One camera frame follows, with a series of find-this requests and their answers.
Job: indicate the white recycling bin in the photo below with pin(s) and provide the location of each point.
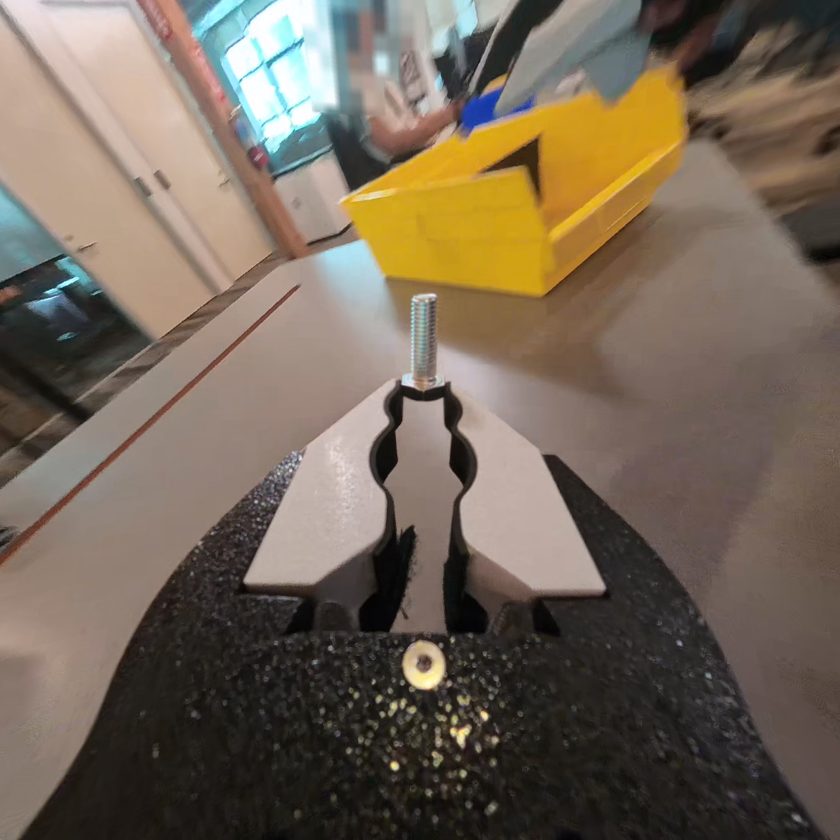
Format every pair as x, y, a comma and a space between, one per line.
308, 197

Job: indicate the steel hex bolt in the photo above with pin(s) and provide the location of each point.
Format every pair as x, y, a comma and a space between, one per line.
424, 334

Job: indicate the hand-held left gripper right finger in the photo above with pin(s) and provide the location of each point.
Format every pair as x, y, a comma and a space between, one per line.
525, 525

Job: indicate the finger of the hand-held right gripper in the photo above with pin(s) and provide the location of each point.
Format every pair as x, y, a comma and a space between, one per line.
548, 62
617, 46

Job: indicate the glass partition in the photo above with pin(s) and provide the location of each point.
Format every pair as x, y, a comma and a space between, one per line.
26, 229

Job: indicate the blue plastic bin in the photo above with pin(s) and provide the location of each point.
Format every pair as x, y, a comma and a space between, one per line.
482, 111

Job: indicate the wooden beam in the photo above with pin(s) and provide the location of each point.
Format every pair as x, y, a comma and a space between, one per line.
223, 131

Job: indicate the yellow plastic bin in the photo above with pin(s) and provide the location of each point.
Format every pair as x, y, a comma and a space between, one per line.
472, 223

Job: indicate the white wall cabinet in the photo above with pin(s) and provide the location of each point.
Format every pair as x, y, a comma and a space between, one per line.
98, 164

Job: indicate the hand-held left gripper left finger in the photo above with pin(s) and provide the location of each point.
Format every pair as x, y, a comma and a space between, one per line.
315, 525

